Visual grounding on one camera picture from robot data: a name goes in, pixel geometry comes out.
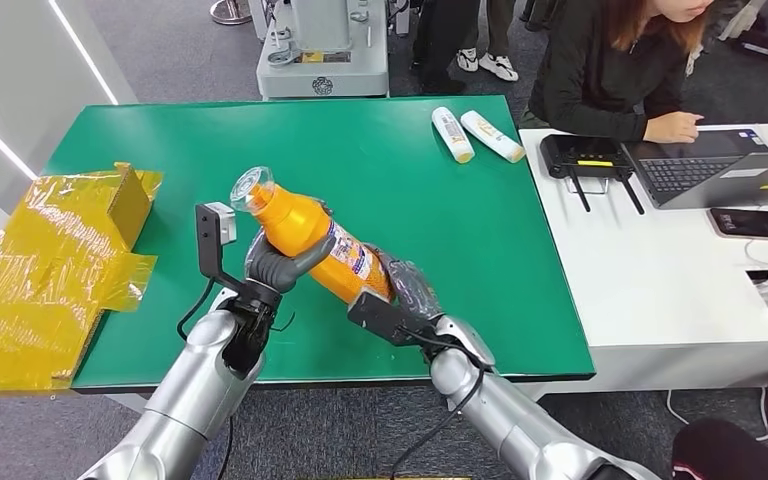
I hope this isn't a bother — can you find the green table mat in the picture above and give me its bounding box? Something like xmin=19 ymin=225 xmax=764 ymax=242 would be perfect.
xmin=42 ymin=94 xmax=596 ymax=393

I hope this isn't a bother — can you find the person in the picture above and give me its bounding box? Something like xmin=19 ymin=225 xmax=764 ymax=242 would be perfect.
xmin=410 ymin=0 xmax=485 ymax=96
xmin=519 ymin=0 xmax=717 ymax=144
xmin=670 ymin=368 xmax=768 ymax=480
xmin=455 ymin=0 xmax=520 ymax=83

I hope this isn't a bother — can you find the orange detergent bottle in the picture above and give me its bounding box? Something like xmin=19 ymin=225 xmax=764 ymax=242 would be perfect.
xmin=229 ymin=165 xmax=395 ymax=306

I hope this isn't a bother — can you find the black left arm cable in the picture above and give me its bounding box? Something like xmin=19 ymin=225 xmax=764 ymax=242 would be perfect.
xmin=176 ymin=278 xmax=216 ymax=343

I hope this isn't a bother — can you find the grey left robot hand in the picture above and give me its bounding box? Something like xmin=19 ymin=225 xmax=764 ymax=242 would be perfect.
xmin=244 ymin=231 xmax=339 ymax=296

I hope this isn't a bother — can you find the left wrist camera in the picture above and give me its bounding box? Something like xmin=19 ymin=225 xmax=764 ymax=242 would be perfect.
xmin=195 ymin=201 xmax=246 ymax=294

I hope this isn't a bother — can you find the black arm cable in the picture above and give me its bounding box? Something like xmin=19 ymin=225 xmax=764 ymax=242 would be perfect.
xmin=176 ymin=278 xmax=216 ymax=343
xmin=389 ymin=331 xmax=493 ymax=480

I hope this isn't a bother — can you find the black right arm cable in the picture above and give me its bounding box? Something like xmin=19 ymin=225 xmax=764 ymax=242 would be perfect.
xmin=389 ymin=331 xmax=493 ymax=480

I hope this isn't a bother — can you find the white bottle orange label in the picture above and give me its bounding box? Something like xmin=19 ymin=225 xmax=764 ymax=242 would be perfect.
xmin=460 ymin=109 xmax=528 ymax=164

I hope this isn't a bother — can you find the white table leg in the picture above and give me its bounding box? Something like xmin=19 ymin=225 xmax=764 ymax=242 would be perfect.
xmin=105 ymin=394 xmax=151 ymax=416

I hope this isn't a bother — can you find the round metal post base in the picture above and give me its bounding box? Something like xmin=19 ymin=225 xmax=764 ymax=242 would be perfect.
xmin=209 ymin=0 xmax=253 ymax=26

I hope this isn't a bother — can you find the grey laptop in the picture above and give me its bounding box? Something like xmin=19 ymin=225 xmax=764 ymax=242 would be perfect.
xmin=622 ymin=127 xmax=768 ymax=211

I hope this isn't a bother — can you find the grey machine stand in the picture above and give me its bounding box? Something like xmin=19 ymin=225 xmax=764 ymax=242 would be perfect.
xmin=256 ymin=0 xmax=391 ymax=101

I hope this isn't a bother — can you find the yellow taped cardboard box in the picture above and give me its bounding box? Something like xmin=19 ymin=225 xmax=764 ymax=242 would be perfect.
xmin=0 ymin=162 xmax=165 ymax=399

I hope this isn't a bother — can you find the black router with antennas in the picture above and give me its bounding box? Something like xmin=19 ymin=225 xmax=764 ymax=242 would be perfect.
xmin=538 ymin=134 xmax=646 ymax=216

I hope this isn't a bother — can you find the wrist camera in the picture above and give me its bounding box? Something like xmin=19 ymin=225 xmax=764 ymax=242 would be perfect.
xmin=195 ymin=201 xmax=246 ymax=294
xmin=347 ymin=291 xmax=440 ymax=350

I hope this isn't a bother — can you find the white bottle grey label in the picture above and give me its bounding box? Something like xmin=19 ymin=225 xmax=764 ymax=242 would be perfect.
xmin=430 ymin=105 xmax=476 ymax=165

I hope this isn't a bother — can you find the black smartphone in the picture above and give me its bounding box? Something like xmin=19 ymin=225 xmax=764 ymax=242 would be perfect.
xmin=707 ymin=207 xmax=768 ymax=242

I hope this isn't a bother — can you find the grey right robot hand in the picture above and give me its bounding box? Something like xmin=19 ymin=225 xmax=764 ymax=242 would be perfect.
xmin=364 ymin=243 xmax=446 ymax=326

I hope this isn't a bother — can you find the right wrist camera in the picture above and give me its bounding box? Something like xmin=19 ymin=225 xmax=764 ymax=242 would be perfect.
xmin=347 ymin=291 xmax=440 ymax=350

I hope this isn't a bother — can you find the white desk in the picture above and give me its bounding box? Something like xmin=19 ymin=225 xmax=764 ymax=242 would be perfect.
xmin=517 ymin=122 xmax=768 ymax=403

